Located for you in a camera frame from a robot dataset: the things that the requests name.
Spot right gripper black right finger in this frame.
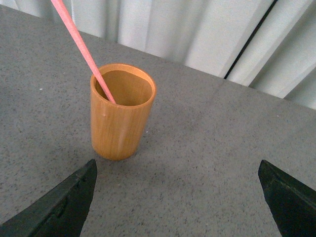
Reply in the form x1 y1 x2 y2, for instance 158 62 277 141
258 160 316 237

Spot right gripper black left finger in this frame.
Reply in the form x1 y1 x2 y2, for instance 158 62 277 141
0 159 97 237

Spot bamboo chopstick holder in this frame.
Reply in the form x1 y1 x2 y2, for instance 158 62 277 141
90 63 157 160

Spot pink chopstick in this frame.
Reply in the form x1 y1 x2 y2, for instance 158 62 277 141
51 0 116 104

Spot white pleated curtain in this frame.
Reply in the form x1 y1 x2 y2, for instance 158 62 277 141
0 0 316 110

